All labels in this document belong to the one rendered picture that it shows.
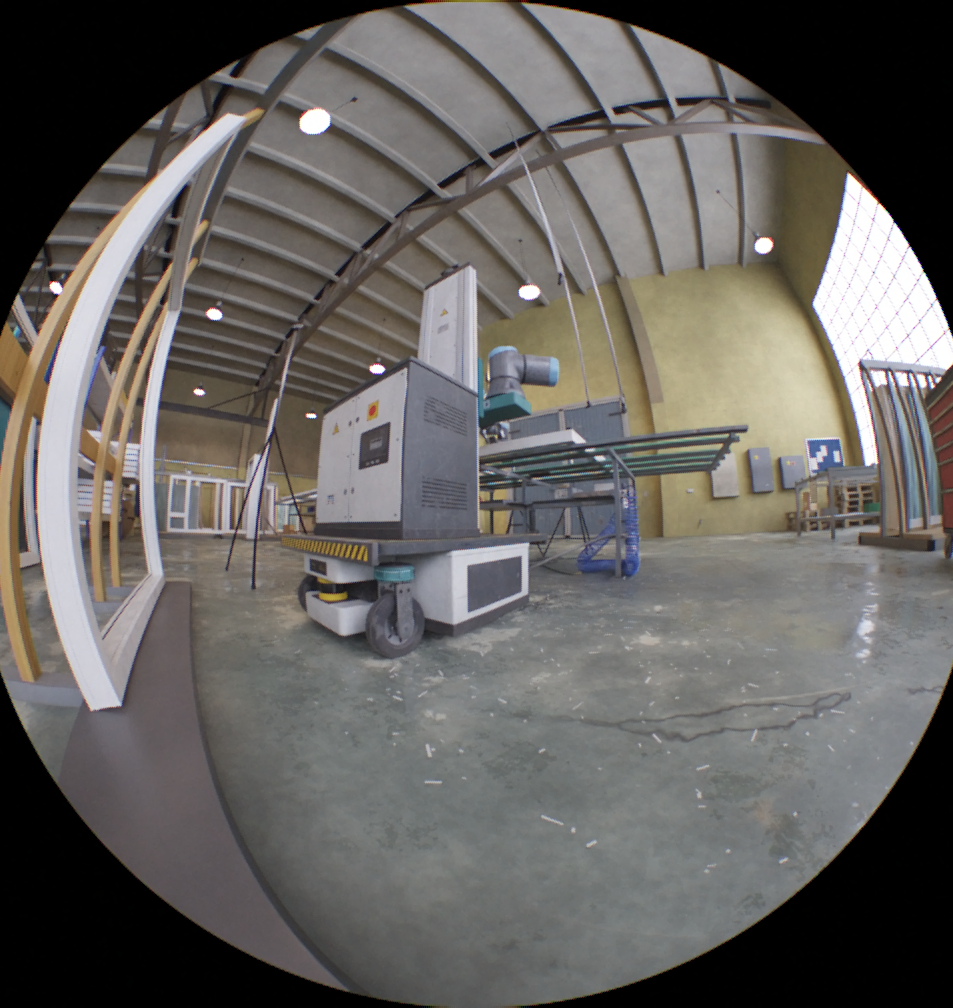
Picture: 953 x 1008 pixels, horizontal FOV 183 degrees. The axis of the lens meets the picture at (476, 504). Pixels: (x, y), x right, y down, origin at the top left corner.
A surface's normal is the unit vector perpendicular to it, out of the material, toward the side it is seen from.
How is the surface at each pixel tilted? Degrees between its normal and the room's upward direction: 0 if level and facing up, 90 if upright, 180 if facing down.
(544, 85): 180
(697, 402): 90
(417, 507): 90
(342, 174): 180
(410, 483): 90
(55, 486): 90
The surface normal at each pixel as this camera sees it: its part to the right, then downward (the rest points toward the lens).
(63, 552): 0.80, -0.06
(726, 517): -0.60, -0.06
